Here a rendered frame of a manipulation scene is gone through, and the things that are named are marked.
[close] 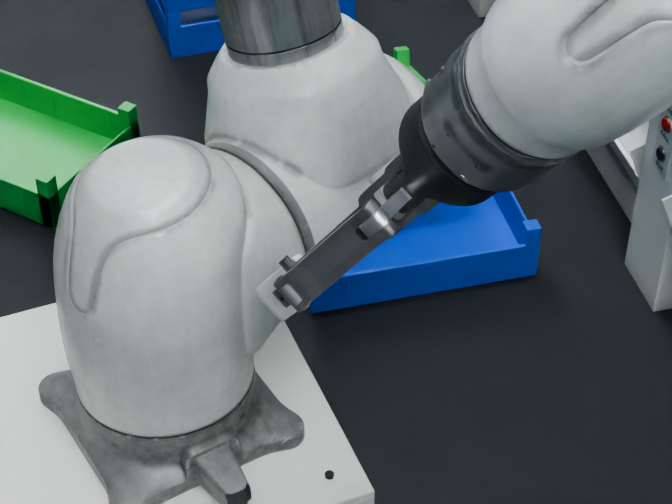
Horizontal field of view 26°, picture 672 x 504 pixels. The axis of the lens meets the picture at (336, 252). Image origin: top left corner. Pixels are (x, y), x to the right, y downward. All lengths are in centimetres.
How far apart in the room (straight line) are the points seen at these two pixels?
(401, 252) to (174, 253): 84
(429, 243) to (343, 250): 102
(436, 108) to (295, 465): 50
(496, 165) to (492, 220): 113
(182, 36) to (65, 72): 19
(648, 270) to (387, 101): 70
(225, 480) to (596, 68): 59
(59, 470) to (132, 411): 12
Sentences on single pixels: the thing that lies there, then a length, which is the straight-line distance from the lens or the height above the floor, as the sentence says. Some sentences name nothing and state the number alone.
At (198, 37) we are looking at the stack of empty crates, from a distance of 227.
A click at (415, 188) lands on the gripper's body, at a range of 89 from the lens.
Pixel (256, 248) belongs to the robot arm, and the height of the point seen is 51.
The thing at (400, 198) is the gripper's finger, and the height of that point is 70.
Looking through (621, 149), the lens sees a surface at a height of 14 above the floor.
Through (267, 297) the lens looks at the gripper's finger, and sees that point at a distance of 101.
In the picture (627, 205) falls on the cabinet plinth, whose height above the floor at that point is 2.
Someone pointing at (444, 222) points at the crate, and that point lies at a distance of 195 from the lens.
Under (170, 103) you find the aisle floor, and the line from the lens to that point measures 218.
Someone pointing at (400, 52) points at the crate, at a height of 8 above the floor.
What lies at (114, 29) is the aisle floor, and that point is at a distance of 236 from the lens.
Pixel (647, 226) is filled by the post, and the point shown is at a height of 10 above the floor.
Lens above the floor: 126
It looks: 41 degrees down
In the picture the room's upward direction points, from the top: straight up
